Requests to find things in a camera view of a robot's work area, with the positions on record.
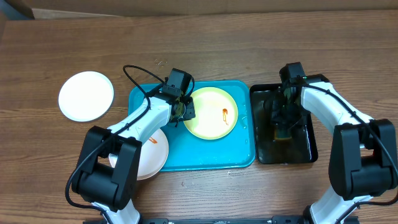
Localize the green yellow sponge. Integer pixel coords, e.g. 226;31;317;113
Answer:
274;129;292;141

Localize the yellow plate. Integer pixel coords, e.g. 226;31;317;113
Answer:
184;87;238;140

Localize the white plate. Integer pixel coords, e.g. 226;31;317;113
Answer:
58;71;114;122
108;127;170;181

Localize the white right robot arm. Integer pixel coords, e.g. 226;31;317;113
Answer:
265;78;397;223

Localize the black water tray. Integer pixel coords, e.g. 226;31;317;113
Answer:
249;83;318;164

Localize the blue plastic tray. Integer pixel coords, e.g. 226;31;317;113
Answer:
127;80;257;172

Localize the cardboard backdrop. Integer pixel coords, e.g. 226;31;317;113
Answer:
6;0;398;20

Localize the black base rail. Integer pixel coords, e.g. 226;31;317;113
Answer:
83;215;307;224

